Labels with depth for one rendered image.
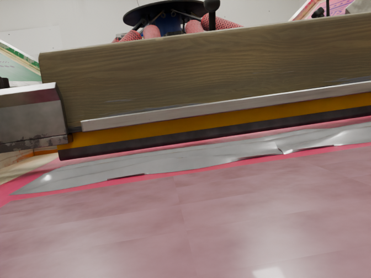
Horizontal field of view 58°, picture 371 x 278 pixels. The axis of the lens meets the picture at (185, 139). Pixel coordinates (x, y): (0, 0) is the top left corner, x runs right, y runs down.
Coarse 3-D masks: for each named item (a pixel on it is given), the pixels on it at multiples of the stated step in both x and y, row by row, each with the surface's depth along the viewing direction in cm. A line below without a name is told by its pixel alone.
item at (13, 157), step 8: (8, 152) 38; (16, 152) 40; (24, 152) 43; (32, 152) 45; (40, 152) 46; (48, 152) 46; (56, 152) 46; (0, 160) 36; (8, 160) 38; (16, 160) 40; (0, 168) 36
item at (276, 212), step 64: (0, 192) 23; (64, 192) 20; (128, 192) 18; (192, 192) 16; (256, 192) 14; (320, 192) 13; (0, 256) 11; (64, 256) 10; (128, 256) 10; (192, 256) 9; (256, 256) 9; (320, 256) 8
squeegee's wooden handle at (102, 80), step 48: (96, 48) 29; (144, 48) 30; (192, 48) 30; (240, 48) 30; (288, 48) 31; (336, 48) 31; (96, 96) 30; (144, 96) 30; (192, 96) 30; (240, 96) 31
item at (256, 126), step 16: (336, 112) 33; (352, 112) 33; (368, 112) 33; (224, 128) 32; (240, 128) 32; (256, 128) 32; (272, 128) 32; (112, 144) 31; (128, 144) 31; (144, 144) 31; (160, 144) 32; (64, 160) 31
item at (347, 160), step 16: (288, 128) 37; (304, 128) 35; (320, 128) 33; (352, 144) 22; (368, 144) 22; (304, 160) 19; (320, 160) 19; (336, 160) 18; (352, 160) 18; (368, 160) 17; (352, 176) 15; (368, 176) 14
